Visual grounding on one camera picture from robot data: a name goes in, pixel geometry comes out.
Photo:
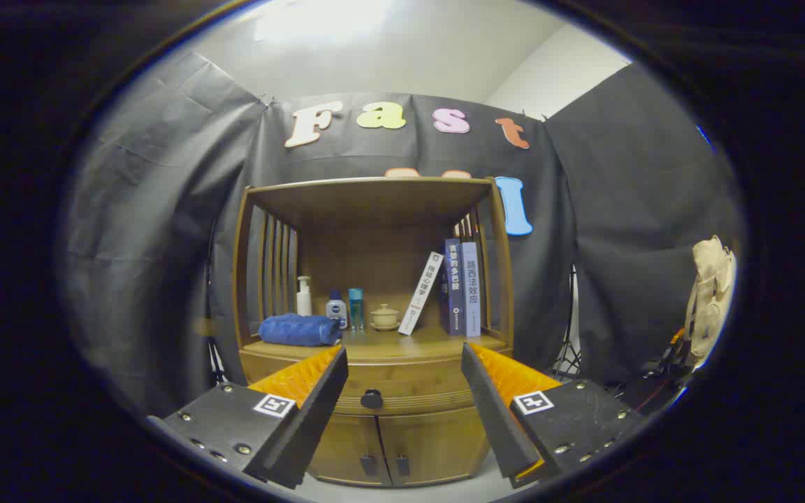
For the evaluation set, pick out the clear blue bottle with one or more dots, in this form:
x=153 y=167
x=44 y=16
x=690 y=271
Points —
x=356 y=307

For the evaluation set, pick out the black device with orange part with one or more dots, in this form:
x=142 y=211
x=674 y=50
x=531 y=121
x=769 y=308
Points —
x=668 y=363

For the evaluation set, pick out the blue rolled towel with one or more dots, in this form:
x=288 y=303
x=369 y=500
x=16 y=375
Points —
x=298 y=330

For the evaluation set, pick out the black backdrop stand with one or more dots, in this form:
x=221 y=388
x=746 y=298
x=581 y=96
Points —
x=570 y=356

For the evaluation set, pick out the wooden cabinet door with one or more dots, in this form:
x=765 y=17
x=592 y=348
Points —
x=437 y=440
x=346 y=447

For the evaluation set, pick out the pale grey-blue book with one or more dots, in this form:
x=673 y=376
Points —
x=472 y=290

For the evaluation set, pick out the lidded ceramic tea cup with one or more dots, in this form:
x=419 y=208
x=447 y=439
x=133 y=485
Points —
x=384 y=318

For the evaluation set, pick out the white bottle with blue cap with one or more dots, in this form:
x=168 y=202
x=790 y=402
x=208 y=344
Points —
x=336 y=311

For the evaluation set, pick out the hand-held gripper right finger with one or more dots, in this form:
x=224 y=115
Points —
x=500 y=419

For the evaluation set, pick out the wooden cabinet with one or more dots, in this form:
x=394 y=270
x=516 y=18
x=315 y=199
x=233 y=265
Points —
x=374 y=209

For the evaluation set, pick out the white pump bottle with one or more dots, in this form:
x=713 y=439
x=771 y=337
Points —
x=304 y=302

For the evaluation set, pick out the white book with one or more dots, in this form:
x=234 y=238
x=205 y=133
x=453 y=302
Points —
x=422 y=292

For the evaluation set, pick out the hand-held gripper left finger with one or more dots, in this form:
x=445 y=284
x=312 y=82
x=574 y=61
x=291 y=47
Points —
x=312 y=419

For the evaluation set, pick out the dark blue book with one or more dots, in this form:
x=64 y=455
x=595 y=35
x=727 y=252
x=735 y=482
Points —
x=453 y=286

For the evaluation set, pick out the beige hanging bag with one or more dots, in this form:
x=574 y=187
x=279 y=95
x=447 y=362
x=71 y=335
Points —
x=710 y=300

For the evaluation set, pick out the wooden countertop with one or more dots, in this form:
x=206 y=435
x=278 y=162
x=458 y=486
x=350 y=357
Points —
x=402 y=344

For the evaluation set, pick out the wooden drawer with black knob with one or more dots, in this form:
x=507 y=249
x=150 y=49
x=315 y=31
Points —
x=409 y=381

